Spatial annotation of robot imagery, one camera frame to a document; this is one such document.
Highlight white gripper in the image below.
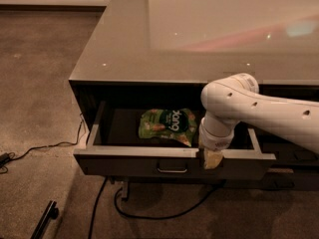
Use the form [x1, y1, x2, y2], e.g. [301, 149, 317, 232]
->
[199, 119, 234, 169]

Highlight grey drawer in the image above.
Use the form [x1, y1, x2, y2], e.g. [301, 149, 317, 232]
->
[260, 141, 319, 167]
[224, 169, 319, 191]
[74, 102, 276, 183]

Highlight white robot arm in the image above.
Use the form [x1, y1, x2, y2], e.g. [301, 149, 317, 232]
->
[199, 73, 319, 154]

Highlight grey drawer cabinet counter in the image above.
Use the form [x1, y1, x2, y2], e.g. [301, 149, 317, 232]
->
[68, 0, 319, 192]

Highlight green snack bag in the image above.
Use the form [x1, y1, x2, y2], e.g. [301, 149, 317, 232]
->
[139, 109, 197, 146]

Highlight black metal bar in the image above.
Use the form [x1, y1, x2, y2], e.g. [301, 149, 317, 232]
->
[30, 200, 59, 239]

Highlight black power adapter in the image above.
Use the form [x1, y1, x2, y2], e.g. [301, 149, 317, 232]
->
[0, 153, 10, 166]

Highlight thick black floor cable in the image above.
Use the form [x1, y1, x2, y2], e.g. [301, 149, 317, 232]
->
[87, 176, 227, 239]

